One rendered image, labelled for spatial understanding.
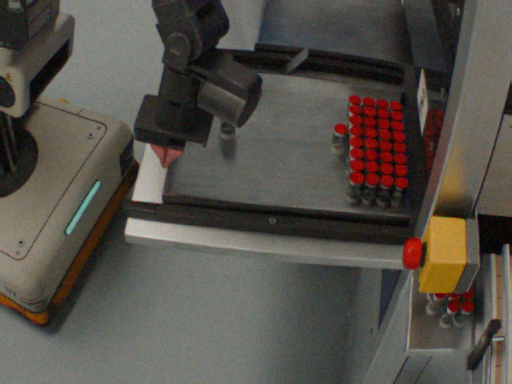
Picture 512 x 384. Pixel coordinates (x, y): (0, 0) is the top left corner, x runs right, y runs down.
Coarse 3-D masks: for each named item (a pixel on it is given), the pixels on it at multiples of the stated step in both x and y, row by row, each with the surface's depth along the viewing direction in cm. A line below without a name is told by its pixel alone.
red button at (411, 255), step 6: (408, 240) 92; (414, 240) 91; (420, 240) 91; (408, 246) 91; (414, 246) 91; (420, 246) 91; (402, 252) 93; (408, 252) 91; (414, 252) 90; (420, 252) 90; (402, 258) 92; (408, 258) 91; (414, 258) 91; (420, 258) 91; (402, 264) 92; (408, 264) 91; (414, 264) 91
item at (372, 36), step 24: (264, 0) 138; (288, 0) 144; (312, 0) 144; (336, 0) 145; (360, 0) 146; (384, 0) 147; (264, 24) 138; (288, 24) 138; (312, 24) 139; (336, 24) 139; (360, 24) 140; (384, 24) 141; (264, 48) 130; (288, 48) 129; (312, 48) 129; (336, 48) 134; (360, 48) 135; (384, 48) 135; (408, 48) 136; (408, 72) 129
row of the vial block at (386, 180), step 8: (376, 104) 119; (384, 104) 119; (376, 112) 119; (384, 112) 118; (376, 120) 118; (384, 120) 116; (376, 128) 118; (384, 128) 115; (384, 136) 114; (384, 144) 113; (384, 152) 112; (384, 160) 111; (384, 168) 110; (392, 168) 110; (384, 176) 109; (384, 184) 108; (392, 184) 108; (384, 192) 109; (376, 200) 112; (384, 200) 110
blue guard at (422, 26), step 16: (416, 0) 112; (416, 16) 112; (432, 16) 97; (416, 32) 113; (432, 32) 98; (416, 48) 113; (432, 48) 98; (416, 64) 113; (432, 64) 98; (432, 80) 98; (448, 80) 86; (432, 96) 98; (432, 112) 98; (432, 128) 98; (432, 160) 97
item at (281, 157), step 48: (288, 96) 125; (336, 96) 125; (384, 96) 124; (192, 144) 118; (240, 144) 118; (288, 144) 118; (192, 192) 112; (240, 192) 112; (288, 192) 113; (336, 192) 113
